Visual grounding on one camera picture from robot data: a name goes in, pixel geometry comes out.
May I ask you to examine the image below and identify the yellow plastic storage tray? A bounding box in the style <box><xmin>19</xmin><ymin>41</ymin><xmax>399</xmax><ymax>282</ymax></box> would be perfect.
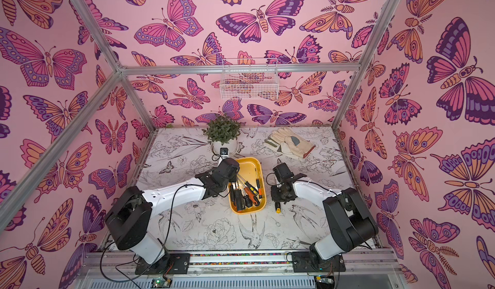
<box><xmin>229</xmin><ymin>157</ymin><xmax>267</xmax><ymax>215</ymax></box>

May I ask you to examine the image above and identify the green leafy plant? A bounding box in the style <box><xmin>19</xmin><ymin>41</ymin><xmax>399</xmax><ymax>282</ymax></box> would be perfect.
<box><xmin>202</xmin><ymin>116</ymin><xmax>241</xmax><ymax>145</ymax></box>

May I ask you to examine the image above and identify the black grey screwdriver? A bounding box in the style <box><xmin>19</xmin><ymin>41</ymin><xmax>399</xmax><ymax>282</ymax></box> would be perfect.
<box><xmin>241</xmin><ymin>182</ymin><xmax>253</xmax><ymax>209</ymax></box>

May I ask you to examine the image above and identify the white wire basket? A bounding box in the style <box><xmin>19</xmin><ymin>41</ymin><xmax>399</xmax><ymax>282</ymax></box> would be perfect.
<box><xmin>218</xmin><ymin>58</ymin><xmax>280</xmax><ymax>101</ymax></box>

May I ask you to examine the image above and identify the white slotted cable duct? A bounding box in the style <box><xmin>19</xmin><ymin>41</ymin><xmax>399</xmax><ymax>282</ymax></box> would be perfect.
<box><xmin>88</xmin><ymin>276</ymin><xmax>317</xmax><ymax>288</ymax></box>

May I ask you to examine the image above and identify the white plastic plant pot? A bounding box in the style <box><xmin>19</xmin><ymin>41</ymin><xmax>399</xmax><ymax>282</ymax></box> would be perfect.
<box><xmin>211</xmin><ymin>138</ymin><xmax>238</xmax><ymax>156</ymax></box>

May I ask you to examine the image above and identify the small orange precision screwdriver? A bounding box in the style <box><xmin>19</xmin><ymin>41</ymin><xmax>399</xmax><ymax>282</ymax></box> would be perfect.
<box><xmin>255</xmin><ymin>169</ymin><xmax>263</xmax><ymax>201</ymax></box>

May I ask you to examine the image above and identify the cream green work glove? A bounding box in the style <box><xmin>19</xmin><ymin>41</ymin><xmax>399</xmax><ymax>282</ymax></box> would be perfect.
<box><xmin>263</xmin><ymin>137</ymin><xmax>302</xmax><ymax>159</ymax></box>

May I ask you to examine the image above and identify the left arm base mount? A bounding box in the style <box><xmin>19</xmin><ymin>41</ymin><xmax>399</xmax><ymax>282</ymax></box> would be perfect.
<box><xmin>135</xmin><ymin>252</ymin><xmax>191</xmax><ymax>276</ymax></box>

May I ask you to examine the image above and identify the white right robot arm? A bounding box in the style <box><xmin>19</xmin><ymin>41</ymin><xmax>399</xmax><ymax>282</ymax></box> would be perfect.
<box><xmin>270</xmin><ymin>163</ymin><xmax>378</xmax><ymax>267</ymax></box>

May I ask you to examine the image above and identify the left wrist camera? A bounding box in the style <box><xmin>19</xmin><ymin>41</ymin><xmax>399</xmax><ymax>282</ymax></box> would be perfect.
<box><xmin>220</xmin><ymin>147</ymin><xmax>229</xmax><ymax>159</ymax></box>

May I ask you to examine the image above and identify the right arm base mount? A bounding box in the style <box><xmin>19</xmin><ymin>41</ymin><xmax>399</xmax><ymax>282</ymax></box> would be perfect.
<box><xmin>288</xmin><ymin>249</ymin><xmax>346</xmax><ymax>273</ymax></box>

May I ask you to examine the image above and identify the black yellow Deli screwdriver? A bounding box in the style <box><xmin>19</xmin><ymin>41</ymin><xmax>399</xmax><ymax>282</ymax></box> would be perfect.
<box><xmin>275</xmin><ymin>202</ymin><xmax>281</xmax><ymax>214</ymax></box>

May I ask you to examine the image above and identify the aluminium frame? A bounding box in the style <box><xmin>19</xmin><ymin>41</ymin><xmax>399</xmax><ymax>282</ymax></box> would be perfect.
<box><xmin>1</xmin><ymin>0</ymin><xmax>387</xmax><ymax>245</ymax></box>

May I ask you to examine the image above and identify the orange handled screwdriver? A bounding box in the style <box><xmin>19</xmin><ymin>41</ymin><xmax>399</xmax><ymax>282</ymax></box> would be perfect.
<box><xmin>237</xmin><ymin>174</ymin><xmax>260</xmax><ymax>207</ymax></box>

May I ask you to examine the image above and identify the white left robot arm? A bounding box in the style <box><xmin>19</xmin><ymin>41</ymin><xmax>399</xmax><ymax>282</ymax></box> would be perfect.
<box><xmin>104</xmin><ymin>158</ymin><xmax>240</xmax><ymax>265</ymax></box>

